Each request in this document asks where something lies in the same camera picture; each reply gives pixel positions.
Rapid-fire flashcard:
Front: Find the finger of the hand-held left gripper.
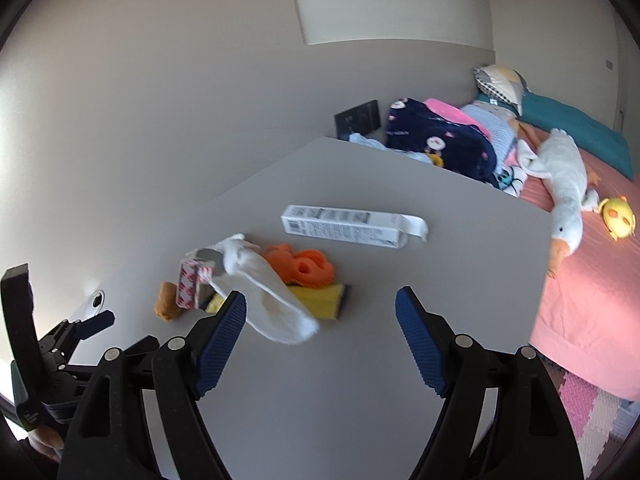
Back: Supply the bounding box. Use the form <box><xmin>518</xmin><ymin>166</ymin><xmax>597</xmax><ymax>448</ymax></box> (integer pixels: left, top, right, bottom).
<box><xmin>62</xmin><ymin>336</ymin><xmax>162</xmax><ymax>380</ymax></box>
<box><xmin>40</xmin><ymin>310</ymin><xmax>116</xmax><ymax>362</ymax></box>

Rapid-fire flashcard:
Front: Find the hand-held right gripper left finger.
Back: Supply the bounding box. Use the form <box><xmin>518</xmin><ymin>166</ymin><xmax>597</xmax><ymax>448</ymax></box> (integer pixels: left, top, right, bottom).
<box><xmin>52</xmin><ymin>289</ymin><xmax>248</xmax><ymax>480</ymax></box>

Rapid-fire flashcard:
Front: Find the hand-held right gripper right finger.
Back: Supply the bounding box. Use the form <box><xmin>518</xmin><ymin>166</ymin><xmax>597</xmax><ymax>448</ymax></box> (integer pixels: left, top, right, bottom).
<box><xmin>395</xmin><ymin>286</ymin><xmax>586</xmax><ymax>480</ymax></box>

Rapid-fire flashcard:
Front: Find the white sock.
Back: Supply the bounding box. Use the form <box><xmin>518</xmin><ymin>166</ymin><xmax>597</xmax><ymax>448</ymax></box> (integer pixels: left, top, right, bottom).
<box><xmin>186</xmin><ymin>232</ymin><xmax>321</xmax><ymax>346</ymax></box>

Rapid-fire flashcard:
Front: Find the red patterned tape roll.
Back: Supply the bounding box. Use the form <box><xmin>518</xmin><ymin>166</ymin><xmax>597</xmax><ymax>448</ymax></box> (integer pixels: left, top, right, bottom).
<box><xmin>176</xmin><ymin>247</ymin><xmax>227</xmax><ymax>311</ymax></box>

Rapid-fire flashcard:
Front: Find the yellow sponge with dark edge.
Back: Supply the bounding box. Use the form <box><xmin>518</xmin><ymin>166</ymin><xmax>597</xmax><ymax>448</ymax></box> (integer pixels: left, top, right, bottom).
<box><xmin>205</xmin><ymin>282</ymin><xmax>352</xmax><ymax>322</ymax></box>

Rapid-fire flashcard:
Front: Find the orange plastic mould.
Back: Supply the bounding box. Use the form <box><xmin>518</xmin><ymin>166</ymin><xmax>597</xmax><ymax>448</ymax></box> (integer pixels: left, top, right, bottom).
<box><xmin>262</xmin><ymin>244</ymin><xmax>335</xmax><ymax>288</ymax></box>

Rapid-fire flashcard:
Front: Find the long white printed carton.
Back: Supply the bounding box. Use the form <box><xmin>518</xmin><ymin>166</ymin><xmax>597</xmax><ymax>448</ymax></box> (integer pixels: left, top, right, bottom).
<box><xmin>280</xmin><ymin>204</ymin><xmax>430</xmax><ymax>250</ymax></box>

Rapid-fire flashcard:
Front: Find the person's left hand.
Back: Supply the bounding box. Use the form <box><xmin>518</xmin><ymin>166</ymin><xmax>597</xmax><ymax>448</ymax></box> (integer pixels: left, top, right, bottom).
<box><xmin>27</xmin><ymin>427</ymin><xmax>63</xmax><ymax>463</ymax></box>

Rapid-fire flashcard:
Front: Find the pink bed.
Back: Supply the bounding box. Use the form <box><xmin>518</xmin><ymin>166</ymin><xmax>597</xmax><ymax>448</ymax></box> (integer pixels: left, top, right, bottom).
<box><xmin>520</xmin><ymin>120</ymin><xmax>640</xmax><ymax>401</ymax></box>

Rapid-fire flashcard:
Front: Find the white cartoon print cloth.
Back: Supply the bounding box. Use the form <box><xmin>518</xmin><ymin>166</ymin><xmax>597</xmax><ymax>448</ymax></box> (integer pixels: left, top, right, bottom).
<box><xmin>495</xmin><ymin>165</ymin><xmax>526</xmax><ymax>196</ymax></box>

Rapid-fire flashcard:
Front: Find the pastel foam puzzle mat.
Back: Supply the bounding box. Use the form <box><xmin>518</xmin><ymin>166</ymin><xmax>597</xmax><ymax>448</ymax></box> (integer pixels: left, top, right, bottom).
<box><xmin>540</xmin><ymin>350</ymin><xmax>640</xmax><ymax>461</ymax></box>

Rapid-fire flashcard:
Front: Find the small light blue cloth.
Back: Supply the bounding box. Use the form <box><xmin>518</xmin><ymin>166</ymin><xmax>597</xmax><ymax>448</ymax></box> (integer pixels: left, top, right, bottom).
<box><xmin>348</xmin><ymin>132</ymin><xmax>433</xmax><ymax>163</ymax></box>

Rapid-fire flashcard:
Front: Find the navy rabbit print blanket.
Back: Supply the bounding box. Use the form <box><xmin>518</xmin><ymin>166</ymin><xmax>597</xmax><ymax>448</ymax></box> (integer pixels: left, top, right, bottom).
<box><xmin>385</xmin><ymin>97</ymin><xmax>498</xmax><ymax>183</ymax></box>

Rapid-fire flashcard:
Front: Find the white goose plush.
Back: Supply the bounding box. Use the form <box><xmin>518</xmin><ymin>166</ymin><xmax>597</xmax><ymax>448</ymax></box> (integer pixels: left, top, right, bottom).
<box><xmin>515</xmin><ymin>129</ymin><xmax>601</xmax><ymax>279</ymax></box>

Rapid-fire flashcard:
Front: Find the light blue folded blanket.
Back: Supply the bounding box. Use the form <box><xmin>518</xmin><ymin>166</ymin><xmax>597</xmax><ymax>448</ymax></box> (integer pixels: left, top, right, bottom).
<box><xmin>460</xmin><ymin>100</ymin><xmax>518</xmax><ymax>166</ymax></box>

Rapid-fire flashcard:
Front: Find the pink folded cloth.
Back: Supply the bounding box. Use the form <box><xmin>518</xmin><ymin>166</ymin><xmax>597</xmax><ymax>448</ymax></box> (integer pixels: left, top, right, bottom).
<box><xmin>424</xmin><ymin>98</ymin><xmax>493</xmax><ymax>138</ymax></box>

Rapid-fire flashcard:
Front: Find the yellow chick plush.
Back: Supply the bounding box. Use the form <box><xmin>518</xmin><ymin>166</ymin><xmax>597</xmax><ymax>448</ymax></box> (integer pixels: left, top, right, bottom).
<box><xmin>599</xmin><ymin>195</ymin><xmax>636</xmax><ymax>241</ymax></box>

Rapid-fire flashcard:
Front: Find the teal pillow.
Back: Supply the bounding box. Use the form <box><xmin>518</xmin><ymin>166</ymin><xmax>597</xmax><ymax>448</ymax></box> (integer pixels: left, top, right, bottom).
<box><xmin>475</xmin><ymin>91</ymin><xmax>635</xmax><ymax>183</ymax></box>

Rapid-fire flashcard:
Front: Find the checked patchwork pillow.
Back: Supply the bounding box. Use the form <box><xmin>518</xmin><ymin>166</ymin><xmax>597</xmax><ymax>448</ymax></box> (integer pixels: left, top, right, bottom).
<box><xmin>472</xmin><ymin>64</ymin><xmax>531</xmax><ymax>117</ymax></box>

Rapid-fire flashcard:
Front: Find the metal desk cable grommet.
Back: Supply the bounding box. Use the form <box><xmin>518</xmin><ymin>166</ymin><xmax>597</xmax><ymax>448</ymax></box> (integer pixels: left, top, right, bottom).
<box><xmin>82</xmin><ymin>290</ymin><xmax>107</xmax><ymax>320</ymax></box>

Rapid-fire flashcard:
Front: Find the black wall socket panel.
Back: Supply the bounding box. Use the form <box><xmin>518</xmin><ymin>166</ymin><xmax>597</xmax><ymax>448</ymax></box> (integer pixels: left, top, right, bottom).
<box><xmin>334</xmin><ymin>99</ymin><xmax>383</xmax><ymax>142</ymax></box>

